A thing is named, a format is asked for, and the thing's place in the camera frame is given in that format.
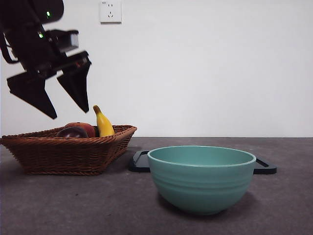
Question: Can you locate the white wall socket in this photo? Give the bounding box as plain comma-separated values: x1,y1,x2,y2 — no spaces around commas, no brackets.
100,0,122,24

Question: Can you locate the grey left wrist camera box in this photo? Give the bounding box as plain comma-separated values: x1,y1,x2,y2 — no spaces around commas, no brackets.
47,29,79,52

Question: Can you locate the yellow banana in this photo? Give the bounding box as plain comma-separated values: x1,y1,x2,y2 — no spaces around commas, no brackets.
92,105,115,138

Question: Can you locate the red orange peach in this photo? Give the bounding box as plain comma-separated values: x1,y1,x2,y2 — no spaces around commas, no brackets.
64,122,96,138

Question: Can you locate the dark purple plum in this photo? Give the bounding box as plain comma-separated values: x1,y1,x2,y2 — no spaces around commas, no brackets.
56,127,89,138

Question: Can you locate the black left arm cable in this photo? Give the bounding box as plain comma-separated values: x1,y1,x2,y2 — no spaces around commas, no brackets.
0,31,19,64

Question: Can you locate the black rectangular tray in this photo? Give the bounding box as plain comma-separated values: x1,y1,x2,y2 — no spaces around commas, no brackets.
128,150,278,175

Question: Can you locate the brown wicker basket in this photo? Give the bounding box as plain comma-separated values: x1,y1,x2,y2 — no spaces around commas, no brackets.
1,124,137,176

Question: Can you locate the teal ribbed bowl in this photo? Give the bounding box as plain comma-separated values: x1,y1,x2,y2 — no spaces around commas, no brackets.
147,145,257,216

